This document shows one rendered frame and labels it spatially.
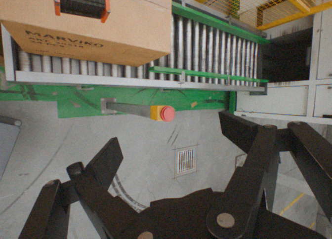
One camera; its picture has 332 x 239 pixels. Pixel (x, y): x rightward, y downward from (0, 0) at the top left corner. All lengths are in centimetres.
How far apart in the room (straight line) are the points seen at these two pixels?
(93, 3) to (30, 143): 142
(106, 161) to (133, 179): 176
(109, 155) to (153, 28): 69
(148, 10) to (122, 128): 118
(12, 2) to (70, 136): 114
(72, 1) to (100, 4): 4
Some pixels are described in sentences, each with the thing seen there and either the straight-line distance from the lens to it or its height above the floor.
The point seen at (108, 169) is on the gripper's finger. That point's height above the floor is 144.
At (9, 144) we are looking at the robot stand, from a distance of 89.
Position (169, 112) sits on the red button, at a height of 104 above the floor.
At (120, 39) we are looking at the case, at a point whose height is 95.
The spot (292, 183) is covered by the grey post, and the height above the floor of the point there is 81.
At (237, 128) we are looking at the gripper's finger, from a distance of 17.
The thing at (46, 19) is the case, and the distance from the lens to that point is 70.
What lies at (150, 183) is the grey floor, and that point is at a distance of 205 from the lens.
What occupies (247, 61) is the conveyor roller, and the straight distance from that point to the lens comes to 214.
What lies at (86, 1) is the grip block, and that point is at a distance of 34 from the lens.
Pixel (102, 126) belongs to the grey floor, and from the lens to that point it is 165.
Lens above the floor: 160
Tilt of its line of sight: 56 degrees down
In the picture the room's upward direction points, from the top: 99 degrees clockwise
